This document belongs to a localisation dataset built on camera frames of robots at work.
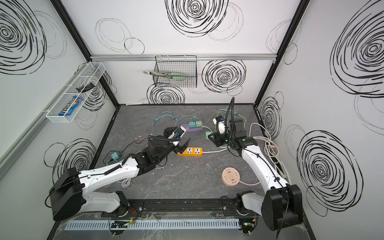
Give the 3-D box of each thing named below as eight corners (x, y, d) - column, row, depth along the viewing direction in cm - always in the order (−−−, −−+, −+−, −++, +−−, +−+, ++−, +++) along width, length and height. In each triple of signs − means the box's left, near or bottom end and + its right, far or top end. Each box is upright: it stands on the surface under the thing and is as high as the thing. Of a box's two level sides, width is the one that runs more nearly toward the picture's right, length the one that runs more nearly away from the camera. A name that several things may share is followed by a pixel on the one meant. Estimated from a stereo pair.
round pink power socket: (222, 186, 83) (223, 185, 80) (220, 169, 89) (221, 167, 86) (240, 186, 83) (242, 185, 80) (237, 169, 89) (238, 167, 86)
